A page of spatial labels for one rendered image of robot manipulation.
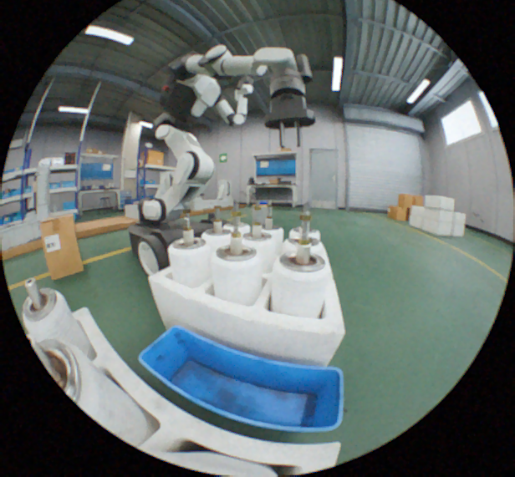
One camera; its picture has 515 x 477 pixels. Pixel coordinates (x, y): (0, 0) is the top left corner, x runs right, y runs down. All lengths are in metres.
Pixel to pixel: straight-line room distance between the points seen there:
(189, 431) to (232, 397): 0.20
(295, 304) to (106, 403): 0.25
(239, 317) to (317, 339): 0.12
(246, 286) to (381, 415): 0.40
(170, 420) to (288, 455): 0.10
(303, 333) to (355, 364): 0.24
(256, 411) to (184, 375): 0.16
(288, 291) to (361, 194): 5.38
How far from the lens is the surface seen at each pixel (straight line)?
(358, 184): 5.55
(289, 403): 0.36
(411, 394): 0.48
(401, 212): 3.91
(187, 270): 0.32
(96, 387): 0.15
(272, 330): 0.24
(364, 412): 0.41
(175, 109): 0.97
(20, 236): 2.23
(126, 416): 0.18
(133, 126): 7.28
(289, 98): 0.41
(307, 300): 0.24
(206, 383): 0.38
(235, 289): 0.26
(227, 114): 1.18
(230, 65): 0.58
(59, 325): 0.24
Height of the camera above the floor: 0.35
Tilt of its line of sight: 9 degrees down
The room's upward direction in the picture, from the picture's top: 1 degrees clockwise
